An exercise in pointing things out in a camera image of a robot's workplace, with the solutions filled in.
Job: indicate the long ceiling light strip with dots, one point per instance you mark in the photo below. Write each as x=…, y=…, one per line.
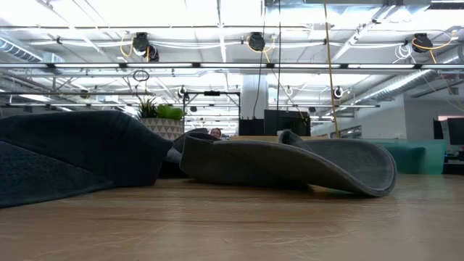
x=232, y=65

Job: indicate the silver ventilation duct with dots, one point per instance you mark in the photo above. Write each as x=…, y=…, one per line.
x=398, y=85

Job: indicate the black monitor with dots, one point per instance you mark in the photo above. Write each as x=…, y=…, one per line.
x=438, y=128
x=286, y=123
x=251, y=127
x=456, y=128

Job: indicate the black background workstation frame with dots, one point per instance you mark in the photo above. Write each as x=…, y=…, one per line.
x=212, y=93

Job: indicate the green translucent plastic bin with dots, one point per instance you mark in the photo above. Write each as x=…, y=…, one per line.
x=436, y=156

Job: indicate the small black ceiling reel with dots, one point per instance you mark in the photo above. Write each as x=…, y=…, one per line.
x=338, y=92
x=182, y=92

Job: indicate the potted succulent in patterned pot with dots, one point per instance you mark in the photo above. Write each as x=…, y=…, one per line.
x=163, y=125

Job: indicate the person's head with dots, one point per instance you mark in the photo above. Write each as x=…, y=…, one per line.
x=215, y=132

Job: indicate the gray baseball cap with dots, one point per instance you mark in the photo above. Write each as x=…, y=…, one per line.
x=290, y=163
x=174, y=156

